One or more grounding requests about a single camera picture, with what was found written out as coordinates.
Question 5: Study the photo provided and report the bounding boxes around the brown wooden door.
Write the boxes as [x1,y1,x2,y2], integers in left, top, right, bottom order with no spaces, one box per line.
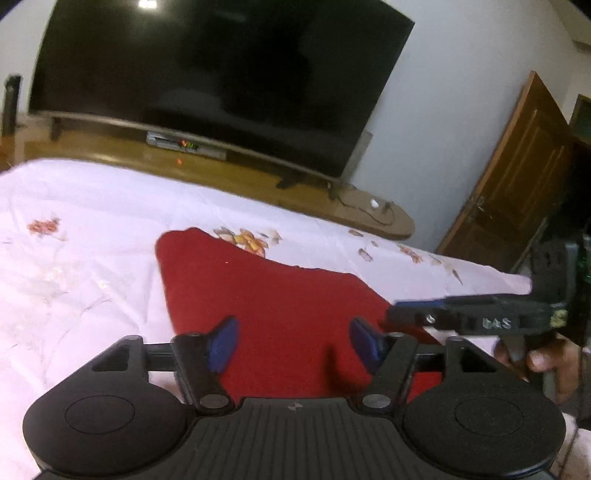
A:
[436,71,578,273]

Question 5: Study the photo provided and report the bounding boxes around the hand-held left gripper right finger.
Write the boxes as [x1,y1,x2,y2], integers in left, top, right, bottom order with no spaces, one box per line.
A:
[348,316,497,411]

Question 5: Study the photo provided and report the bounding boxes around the person's right hand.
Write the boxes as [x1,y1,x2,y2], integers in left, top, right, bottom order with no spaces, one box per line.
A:
[494,339,585,407]

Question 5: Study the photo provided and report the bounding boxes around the silver set-top box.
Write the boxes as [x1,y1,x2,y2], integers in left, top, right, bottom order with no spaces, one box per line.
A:
[145,130,228,161]

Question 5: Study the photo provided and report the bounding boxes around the large black television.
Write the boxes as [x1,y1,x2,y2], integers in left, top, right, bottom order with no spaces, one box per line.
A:
[28,0,415,190]

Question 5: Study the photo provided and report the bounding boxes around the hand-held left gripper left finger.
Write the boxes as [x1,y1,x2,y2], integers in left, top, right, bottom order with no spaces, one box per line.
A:
[90,315,241,413]

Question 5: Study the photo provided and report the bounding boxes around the black cable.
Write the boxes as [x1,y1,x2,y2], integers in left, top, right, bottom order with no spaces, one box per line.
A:
[328,182,398,227]

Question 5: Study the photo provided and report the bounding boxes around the red sequined garment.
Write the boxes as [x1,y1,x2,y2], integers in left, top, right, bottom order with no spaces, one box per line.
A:
[154,227,444,407]

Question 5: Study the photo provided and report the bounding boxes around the wooden television stand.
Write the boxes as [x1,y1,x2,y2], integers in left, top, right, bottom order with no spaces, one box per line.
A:
[0,115,416,241]

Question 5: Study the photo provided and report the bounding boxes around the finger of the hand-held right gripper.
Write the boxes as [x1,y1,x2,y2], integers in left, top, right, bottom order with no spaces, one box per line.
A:
[385,298,458,334]

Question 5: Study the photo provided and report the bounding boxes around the white floral bed sheet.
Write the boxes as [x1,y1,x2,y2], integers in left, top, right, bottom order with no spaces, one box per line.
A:
[0,158,578,480]

